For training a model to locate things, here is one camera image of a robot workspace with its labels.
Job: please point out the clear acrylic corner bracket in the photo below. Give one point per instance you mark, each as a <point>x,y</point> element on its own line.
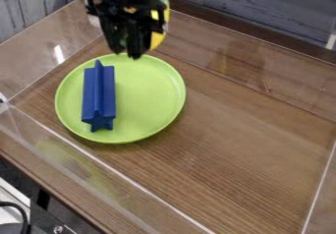
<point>93,21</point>

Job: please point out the blue star-shaped block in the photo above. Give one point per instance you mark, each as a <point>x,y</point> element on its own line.
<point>98,108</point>

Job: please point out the lime green round plate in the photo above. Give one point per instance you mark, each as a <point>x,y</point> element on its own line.
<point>149,98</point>

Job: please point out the yellow toy banana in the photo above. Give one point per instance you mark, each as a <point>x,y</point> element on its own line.
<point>157,36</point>

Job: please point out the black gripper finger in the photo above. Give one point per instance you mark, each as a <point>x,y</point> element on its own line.
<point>113,28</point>
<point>137,34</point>

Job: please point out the clear acrylic tray walls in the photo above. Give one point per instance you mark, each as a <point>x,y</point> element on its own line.
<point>244,164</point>

